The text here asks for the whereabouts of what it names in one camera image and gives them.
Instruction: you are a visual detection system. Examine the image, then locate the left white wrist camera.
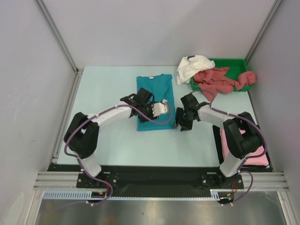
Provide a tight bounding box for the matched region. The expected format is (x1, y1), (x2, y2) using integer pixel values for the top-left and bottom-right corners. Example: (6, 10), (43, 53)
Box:
(152, 99), (169, 117)

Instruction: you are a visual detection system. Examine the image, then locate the white t shirt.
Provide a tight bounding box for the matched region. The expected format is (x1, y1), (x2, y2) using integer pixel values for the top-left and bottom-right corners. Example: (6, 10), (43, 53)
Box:
(176, 55), (215, 86)

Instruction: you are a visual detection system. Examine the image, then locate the black tray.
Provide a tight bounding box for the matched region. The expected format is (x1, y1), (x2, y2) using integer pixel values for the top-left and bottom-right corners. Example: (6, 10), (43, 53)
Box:
(212, 126), (273, 172)

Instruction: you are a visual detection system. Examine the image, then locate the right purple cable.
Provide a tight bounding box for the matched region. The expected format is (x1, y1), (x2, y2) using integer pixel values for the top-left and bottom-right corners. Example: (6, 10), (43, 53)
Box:
(196, 90), (269, 207)

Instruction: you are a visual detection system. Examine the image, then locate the left aluminium corner post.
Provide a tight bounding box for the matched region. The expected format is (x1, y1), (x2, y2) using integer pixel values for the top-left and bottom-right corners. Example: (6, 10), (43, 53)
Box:
(34, 0), (79, 72)

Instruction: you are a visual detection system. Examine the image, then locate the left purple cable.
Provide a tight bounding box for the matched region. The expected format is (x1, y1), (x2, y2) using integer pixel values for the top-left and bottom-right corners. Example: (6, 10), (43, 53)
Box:
(64, 103), (175, 208)

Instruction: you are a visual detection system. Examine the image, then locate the aluminium corner post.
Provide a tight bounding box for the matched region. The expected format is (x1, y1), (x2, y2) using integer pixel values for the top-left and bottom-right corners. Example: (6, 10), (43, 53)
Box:
(34, 0), (79, 72)
(245, 0), (284, 65)

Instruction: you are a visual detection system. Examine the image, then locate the right aluminium corner post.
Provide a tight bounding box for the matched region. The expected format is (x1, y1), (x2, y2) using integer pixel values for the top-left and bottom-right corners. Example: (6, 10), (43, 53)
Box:
(245, 0), (284, 65)

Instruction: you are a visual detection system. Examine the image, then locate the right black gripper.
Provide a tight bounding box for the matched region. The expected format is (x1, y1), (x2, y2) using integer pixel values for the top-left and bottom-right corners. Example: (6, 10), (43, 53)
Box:
(172, 107), (195, 131)

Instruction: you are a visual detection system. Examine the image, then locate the purple cable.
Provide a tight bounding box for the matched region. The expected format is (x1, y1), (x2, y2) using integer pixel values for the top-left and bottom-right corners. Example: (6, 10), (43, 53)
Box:
(64, 103), (175, 208)
(196, 90), (269, 207)

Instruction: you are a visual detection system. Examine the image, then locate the teal t shirt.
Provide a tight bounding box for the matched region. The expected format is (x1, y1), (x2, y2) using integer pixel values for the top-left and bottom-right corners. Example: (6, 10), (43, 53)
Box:
(136, 74), (176, 132)

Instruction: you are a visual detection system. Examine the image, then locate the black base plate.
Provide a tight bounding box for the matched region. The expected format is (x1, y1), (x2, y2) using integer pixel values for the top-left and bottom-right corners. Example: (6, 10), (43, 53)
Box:
(48, 164), (244, 193)

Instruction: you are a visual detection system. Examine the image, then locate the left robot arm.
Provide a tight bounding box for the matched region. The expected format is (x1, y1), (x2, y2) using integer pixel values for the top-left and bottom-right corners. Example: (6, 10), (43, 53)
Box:
(64, 88), (168, 188)

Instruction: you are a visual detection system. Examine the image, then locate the red t shirt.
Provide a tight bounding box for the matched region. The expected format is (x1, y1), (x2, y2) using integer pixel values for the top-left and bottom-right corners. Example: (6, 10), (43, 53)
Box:
(193, 67), (256, 102)

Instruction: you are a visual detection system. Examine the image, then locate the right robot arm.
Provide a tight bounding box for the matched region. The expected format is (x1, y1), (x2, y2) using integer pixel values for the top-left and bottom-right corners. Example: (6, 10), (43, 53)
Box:
(173, 93), (267, 188)

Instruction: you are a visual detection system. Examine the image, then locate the slotted cable duct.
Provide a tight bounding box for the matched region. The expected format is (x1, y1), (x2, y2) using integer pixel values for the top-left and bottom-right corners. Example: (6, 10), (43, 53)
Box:
(44, 189), (233, 201)

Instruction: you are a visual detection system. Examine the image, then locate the folded pink t shirt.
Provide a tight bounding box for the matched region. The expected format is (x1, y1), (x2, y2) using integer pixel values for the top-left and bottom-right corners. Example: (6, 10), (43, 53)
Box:
(220, 129), (269, 166)

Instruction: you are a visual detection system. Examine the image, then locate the green plastic bin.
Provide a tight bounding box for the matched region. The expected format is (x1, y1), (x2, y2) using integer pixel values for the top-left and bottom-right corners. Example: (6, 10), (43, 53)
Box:
(190, 58), (253, 92)

